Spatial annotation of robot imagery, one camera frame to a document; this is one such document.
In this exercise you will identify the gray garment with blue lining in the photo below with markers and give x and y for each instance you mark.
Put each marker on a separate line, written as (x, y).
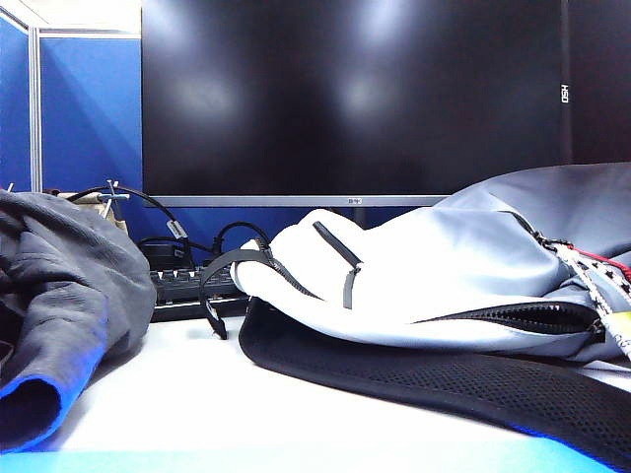
(64, 295)

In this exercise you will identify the light gray backpack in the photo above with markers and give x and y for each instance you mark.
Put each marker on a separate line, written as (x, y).
(434, 266)

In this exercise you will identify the large black computer monitor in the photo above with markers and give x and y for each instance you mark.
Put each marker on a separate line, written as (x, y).
(345, 98)

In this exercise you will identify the black mechanical keyboard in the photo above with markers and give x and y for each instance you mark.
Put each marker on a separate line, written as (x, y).
(185, 295)

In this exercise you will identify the black power adapter box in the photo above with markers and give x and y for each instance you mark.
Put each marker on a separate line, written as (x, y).
(162, 252)

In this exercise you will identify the beige canvas desk organizer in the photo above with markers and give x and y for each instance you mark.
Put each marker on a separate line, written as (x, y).
(111, 209)

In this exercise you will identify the blue office partition panel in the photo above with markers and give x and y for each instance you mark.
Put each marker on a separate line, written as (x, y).
(89, 108)

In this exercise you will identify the black monitor with HSO logo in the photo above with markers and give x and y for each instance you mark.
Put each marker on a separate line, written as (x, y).
(599, 79)

